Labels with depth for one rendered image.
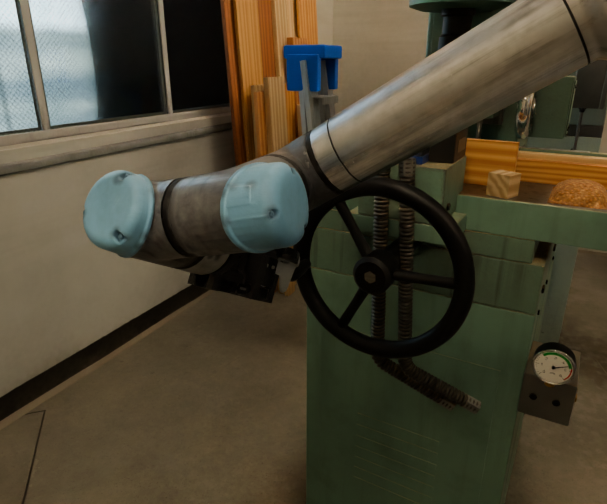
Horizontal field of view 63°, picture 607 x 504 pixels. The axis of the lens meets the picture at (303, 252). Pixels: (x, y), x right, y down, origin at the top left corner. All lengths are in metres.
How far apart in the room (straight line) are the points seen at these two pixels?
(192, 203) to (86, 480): 1.31
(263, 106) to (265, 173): 1.93
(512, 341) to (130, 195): 0.70
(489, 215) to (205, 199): 0.56
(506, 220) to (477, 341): 0.23
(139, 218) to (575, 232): 0.65
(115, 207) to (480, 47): 0.34
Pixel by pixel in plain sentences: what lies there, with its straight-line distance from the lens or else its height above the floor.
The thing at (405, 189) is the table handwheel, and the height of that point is 0.94.
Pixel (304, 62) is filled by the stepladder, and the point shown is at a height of 1.10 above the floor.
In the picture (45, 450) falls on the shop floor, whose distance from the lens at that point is 1.81.
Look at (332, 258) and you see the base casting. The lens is 1.00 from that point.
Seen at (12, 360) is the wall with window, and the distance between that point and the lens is 1.91.
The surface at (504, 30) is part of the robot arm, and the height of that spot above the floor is 1.13.
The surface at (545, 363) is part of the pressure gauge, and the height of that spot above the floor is 0.66.
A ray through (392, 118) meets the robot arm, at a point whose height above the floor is 1.06.
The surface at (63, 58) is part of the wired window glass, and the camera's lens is 1.98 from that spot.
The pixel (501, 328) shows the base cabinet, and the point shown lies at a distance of 0.94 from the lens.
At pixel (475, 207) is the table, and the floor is 0.88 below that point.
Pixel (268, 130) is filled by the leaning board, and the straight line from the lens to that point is 2.34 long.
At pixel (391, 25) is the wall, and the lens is 3.53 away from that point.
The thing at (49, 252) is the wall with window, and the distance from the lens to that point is 1.88.
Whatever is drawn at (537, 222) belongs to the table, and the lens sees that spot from 0.87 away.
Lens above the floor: 1.11
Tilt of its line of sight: 21 degrees down
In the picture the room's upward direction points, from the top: straight up
